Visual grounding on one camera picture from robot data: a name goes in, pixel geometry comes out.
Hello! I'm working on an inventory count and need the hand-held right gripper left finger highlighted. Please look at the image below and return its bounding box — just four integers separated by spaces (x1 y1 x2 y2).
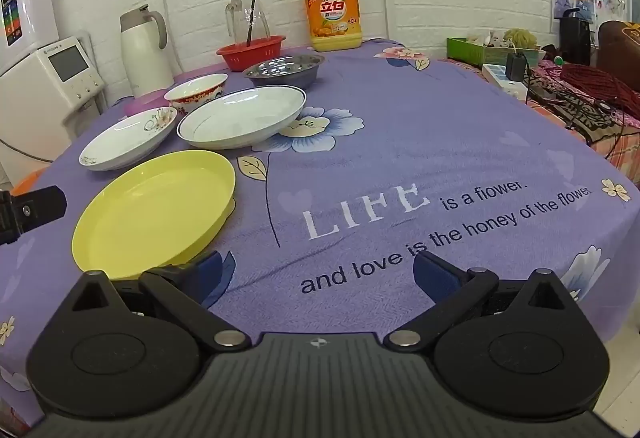
65 250 253 354

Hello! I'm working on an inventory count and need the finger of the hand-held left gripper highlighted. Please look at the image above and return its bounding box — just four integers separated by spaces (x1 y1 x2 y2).
0 185 68 247

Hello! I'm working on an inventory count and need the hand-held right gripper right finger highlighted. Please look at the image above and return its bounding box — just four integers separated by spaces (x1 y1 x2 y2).
385 250 577 352

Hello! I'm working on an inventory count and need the yellow plastic plate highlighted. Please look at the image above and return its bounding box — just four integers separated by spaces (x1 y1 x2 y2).
71 150 237 280

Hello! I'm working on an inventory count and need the white floral plate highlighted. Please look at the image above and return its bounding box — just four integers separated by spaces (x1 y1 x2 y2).
79 107 178 171

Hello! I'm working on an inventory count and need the white blue-rimmed plate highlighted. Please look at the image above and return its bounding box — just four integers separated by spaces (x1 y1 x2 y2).
177 85 307 150

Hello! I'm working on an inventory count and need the white red-patterned bowl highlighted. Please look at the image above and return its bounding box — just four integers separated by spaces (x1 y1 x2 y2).
164 73 229 115

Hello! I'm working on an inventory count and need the steel bowl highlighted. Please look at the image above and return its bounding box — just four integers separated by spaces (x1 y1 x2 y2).
243 54 326 89

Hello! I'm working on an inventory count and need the white appliance with screen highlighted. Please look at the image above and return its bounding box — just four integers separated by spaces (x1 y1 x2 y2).
0 35 107 184

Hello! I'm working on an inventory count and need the purple floral tablecloth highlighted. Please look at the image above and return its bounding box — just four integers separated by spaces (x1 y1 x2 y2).
0 40 640 429

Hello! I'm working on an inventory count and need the purple plastic bowl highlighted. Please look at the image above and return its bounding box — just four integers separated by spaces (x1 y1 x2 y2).
124 88 176 117

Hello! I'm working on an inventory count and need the white thermos jug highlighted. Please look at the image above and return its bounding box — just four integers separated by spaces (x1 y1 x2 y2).
120 4 176 98

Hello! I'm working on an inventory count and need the white water purifier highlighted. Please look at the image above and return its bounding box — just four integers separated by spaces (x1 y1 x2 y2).
0 0 61 74

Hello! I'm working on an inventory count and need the white power strip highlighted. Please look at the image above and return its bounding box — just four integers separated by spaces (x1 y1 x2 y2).
481 63 531 101

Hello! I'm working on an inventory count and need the beige black patterned cloth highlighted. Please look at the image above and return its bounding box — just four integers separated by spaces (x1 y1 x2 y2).
527 68 640 169

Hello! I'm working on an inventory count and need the red plastic basin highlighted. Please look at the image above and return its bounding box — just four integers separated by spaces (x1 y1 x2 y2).
216 35 287 72

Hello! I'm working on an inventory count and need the black power adapter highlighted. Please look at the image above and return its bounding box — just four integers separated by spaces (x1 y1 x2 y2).
506 52 526 83

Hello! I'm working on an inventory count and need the green box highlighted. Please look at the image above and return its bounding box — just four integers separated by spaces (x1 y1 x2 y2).
446 37 547 69

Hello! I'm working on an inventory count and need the red knitted cloth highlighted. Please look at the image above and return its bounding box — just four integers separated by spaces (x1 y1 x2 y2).
560 65 640 119

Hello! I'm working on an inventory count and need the glass pitcher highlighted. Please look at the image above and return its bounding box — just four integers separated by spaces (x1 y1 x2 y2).
225 0 271 50

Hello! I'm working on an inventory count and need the black stirring stick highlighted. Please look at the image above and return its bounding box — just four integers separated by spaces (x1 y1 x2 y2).
245 0 259 46

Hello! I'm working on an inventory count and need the black kettle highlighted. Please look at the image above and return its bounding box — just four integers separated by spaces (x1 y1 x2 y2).
559 9 593 66

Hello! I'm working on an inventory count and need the yellow detergent bottle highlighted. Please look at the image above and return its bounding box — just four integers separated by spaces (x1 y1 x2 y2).
301 0 362 52

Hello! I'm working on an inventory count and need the brown bag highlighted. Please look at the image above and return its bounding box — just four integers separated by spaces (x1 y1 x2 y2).
597 20 640 91

